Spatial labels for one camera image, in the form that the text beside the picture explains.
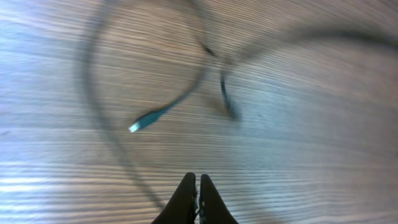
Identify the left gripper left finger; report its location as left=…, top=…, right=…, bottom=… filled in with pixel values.
left=152, top=172, right=197, bottom=224

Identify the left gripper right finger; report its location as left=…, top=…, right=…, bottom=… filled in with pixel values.
left=199, top=174, right=238, bottom=224

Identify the thick black USB cable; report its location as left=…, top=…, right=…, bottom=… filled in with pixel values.
left=77, top=0, right=218, bottom=212

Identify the thin black USB cable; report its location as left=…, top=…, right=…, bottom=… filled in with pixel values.
left=198, top=26, right=398, bottom=122

